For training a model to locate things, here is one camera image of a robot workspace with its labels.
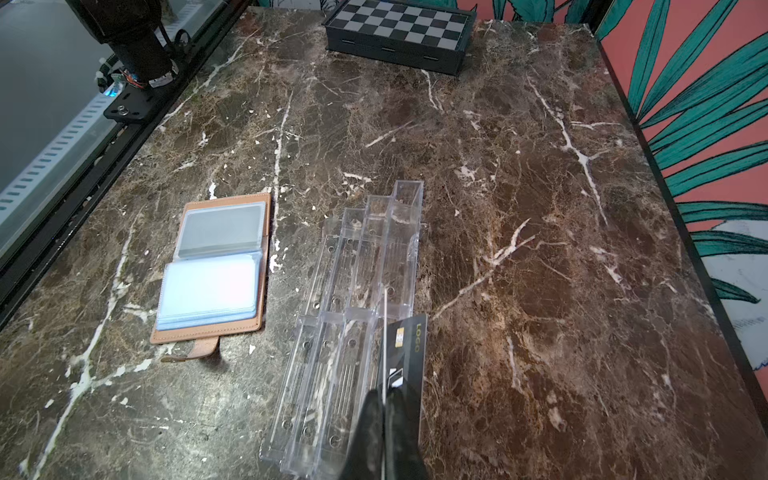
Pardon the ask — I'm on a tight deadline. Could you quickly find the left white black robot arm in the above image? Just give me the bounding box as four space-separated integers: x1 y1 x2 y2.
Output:
67 0 192 89

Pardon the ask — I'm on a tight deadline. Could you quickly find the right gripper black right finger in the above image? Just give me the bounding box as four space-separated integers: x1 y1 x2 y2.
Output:
383 388 429 480

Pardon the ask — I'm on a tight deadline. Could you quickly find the black white checkerboard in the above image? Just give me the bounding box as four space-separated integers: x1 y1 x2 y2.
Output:
323 0 476 76

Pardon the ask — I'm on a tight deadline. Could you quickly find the black VIP card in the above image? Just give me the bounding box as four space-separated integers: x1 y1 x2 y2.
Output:
384 314 428 443

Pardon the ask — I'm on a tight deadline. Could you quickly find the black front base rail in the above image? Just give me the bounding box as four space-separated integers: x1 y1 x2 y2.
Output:
1 1 249 326

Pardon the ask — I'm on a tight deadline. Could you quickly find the clear plastic organizer box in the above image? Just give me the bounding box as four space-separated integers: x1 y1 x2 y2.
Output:
261 180 424 479

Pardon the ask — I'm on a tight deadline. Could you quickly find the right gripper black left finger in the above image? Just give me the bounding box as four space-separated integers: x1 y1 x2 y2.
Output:
338 390 384 480

